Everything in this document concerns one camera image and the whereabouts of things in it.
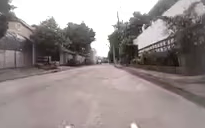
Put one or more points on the grey wall with gate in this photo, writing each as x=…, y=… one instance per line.
x=8, y=58

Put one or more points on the grey asphalt road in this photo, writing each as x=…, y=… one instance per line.
x=100, y=96

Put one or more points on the grey pavement with kerb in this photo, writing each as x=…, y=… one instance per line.
x=186, y=85

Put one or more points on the large green tree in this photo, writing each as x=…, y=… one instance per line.
x=48, y=36
x=79, y=36

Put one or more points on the building with pitched roof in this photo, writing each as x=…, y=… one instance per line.
x=18, y=30

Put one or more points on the low pale wall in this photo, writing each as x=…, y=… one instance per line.
x=71, y=58

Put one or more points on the white building with fence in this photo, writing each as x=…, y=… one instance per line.
x=163, y=36

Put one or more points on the vehicle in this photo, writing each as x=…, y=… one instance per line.
x=99, y=61

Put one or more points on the utility pole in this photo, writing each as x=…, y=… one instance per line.
x=118, y=36

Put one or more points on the grey pavement strip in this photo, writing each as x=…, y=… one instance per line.
x=13, y=73

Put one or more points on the row of trees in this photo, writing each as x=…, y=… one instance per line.
x=123, y=41

